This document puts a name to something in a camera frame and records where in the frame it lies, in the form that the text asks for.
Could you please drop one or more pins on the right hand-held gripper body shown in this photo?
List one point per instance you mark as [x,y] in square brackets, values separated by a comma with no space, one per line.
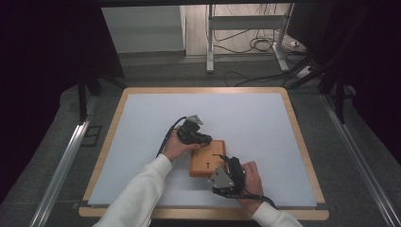
[231,183]

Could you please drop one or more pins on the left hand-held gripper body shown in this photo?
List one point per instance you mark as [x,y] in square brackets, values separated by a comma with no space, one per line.
[188,134]

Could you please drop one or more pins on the orange wooden board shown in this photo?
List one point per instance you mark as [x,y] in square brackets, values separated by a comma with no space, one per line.
[201,157]

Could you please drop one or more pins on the person's right hand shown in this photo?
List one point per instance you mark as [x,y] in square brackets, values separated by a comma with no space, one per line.
[252,186]

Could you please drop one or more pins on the person's left hand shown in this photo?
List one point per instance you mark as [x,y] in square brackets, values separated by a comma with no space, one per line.
[173,148]

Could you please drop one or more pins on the pale grey table mat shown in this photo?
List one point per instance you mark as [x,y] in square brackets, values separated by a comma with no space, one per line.
[258,126]

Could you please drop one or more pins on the black floor grille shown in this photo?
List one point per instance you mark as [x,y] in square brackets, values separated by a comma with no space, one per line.
[91,136]

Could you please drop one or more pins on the black metal stand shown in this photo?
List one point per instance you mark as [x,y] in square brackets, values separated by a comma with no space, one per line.
[82,101]
[339,101]

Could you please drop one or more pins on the white panel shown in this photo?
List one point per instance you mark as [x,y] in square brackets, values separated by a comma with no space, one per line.
[145,30]

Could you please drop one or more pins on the white power strip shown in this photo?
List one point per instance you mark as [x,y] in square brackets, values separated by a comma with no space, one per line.
[304,72]

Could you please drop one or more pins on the small white power adapter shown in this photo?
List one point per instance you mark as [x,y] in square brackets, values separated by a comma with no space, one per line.
[294,43]

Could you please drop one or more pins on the dark curtain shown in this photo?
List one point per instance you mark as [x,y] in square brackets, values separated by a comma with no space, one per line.
[372,63]
[38,78]

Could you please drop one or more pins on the white metal desk frame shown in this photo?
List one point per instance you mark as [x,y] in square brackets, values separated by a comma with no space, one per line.
[210,47]

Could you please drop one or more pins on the aluminium rail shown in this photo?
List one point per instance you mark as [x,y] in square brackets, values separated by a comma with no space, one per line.
[362,164]
[60,170]

